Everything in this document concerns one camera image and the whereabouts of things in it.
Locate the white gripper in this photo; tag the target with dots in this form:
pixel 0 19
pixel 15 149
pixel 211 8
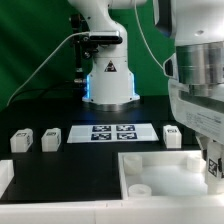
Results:
pixel 204 115

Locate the white square tabletop part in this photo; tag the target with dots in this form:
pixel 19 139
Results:
pixel 163 173

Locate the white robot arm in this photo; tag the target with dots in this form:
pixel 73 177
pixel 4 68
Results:
pixel 195 70

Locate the white sheet with markers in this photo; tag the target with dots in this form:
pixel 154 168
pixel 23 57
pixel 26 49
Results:
pixel 112 133

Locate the white front wall fixture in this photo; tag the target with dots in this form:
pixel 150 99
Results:
pixel 156 210

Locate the white wall fixture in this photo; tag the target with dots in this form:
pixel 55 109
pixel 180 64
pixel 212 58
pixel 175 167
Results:
pixel 6 175
pixel 156 210

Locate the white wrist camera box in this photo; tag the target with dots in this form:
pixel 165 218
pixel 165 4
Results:
pixel 170 67

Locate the black camera stand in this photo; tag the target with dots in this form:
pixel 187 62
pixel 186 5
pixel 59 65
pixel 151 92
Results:
pixel 78 25

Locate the white left wall fixture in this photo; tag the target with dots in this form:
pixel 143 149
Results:
pixel 6 175

